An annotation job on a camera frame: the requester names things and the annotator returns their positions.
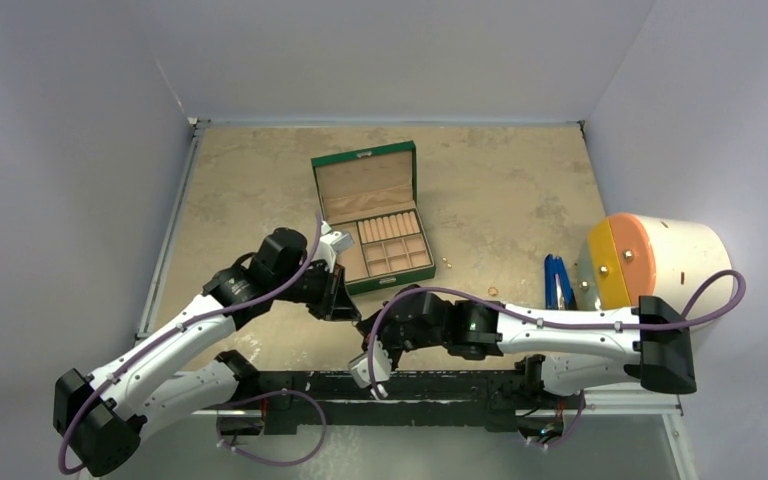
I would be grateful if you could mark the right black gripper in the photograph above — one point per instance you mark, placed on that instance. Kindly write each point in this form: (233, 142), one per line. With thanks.
(382, 332)

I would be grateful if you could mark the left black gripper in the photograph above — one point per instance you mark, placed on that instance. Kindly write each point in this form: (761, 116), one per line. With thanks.
(335, 303)

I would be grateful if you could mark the green jewelry tray insert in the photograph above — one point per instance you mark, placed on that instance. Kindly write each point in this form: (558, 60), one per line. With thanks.
(386, 247)

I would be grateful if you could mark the green jewelry box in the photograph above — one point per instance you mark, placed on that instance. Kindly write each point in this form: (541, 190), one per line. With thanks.
(365, 183)

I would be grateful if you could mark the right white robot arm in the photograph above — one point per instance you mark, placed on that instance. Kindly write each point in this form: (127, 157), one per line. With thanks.
(649, 343)

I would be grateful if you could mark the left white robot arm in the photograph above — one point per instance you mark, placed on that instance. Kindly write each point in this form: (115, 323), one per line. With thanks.
(103, 416)

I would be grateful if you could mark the blue tool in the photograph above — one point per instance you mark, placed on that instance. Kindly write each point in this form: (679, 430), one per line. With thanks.
(559, 294)

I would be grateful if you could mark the white cylinder orange yellow lid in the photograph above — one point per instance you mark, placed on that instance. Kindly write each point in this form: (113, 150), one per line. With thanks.
(628, 256)

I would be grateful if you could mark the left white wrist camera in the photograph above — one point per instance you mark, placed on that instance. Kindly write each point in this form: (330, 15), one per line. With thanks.
(332, 245)

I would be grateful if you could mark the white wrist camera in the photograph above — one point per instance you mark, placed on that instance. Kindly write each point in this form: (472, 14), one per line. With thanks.
(371, 374)
(332, 245)

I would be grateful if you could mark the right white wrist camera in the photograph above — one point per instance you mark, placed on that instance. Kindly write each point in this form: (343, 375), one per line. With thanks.
(371, 374)

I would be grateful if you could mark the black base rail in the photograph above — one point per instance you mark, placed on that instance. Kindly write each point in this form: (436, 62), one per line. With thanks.
(498, 401)

